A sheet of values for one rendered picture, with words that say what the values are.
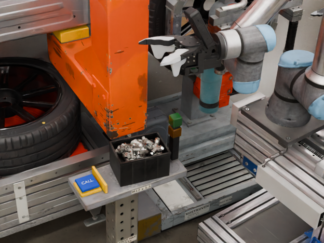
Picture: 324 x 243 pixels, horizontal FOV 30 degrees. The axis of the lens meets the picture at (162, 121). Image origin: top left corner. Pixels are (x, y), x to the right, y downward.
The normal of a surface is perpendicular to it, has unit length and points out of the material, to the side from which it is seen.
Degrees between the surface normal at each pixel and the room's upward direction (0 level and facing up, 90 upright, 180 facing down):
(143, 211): 0
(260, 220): 0
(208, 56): 82
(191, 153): 90
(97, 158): 90
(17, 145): 90
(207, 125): 0
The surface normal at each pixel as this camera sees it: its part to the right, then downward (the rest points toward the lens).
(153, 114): 0.04, -0.80
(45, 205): 0.49, 0.53
